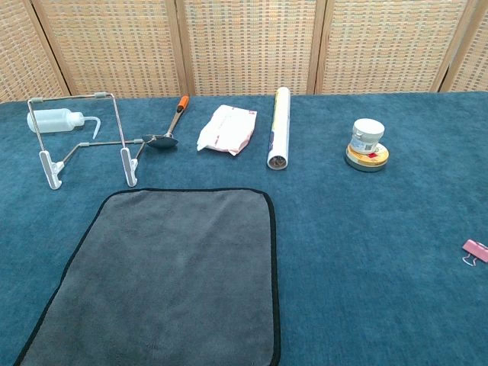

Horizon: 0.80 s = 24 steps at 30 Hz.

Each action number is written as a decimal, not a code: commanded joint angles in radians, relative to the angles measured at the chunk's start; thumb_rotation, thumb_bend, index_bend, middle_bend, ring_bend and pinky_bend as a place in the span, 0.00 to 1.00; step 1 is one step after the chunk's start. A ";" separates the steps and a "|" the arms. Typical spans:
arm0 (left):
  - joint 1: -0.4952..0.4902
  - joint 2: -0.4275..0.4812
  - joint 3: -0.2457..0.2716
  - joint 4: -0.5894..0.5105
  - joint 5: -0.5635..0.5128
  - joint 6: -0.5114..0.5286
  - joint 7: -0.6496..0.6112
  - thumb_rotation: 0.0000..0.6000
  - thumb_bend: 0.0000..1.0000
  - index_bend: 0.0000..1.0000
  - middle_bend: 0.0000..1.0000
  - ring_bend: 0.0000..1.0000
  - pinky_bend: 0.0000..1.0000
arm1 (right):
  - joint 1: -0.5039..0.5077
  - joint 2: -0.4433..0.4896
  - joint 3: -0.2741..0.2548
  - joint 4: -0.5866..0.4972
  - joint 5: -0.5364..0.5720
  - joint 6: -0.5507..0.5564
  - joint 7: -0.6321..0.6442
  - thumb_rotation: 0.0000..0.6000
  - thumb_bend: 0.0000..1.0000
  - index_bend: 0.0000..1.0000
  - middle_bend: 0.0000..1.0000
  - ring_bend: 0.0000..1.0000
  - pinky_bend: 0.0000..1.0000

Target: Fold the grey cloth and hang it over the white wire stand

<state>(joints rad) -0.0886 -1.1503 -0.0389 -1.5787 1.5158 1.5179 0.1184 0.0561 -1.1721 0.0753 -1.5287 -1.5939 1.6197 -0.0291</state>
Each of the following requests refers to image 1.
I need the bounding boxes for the small white jar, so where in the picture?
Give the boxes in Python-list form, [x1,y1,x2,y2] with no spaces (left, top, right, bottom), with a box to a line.
[349,118,385,155]

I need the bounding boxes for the white film roll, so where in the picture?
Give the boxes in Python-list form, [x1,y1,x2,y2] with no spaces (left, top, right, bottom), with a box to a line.
[265,86,292,171]

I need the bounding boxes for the woven wooden folding screen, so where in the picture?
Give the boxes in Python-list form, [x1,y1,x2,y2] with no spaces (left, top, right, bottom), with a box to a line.
[0,0,488,104]

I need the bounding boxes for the grey and blue cloth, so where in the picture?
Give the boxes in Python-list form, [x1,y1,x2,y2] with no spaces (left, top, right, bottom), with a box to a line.
[14,187,282,366]

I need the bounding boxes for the steel ladle with orange handle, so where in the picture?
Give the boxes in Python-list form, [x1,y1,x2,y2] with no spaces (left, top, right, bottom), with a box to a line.
[141,95,190,150]

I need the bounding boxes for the pink binder clip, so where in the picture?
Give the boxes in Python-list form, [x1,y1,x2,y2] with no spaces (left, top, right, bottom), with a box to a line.
[461,239,488,267]

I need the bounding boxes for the metal wire stand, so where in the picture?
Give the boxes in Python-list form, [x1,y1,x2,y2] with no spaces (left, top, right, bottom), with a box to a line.
[27,91,146,191]

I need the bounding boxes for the round yellow tin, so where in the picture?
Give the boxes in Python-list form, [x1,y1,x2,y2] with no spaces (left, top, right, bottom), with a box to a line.
[345,144,390,173]

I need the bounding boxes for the translucent plastic wash bottle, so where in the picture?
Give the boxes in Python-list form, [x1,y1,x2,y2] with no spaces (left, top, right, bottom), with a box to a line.
[26,108,102,140]

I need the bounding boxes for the teal table cloth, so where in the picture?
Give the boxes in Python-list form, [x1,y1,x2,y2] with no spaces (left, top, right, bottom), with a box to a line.
[0,91,488,366]

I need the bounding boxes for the white tissue pack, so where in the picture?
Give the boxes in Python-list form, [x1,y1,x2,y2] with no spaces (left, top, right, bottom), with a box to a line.
[196,104,258,156]

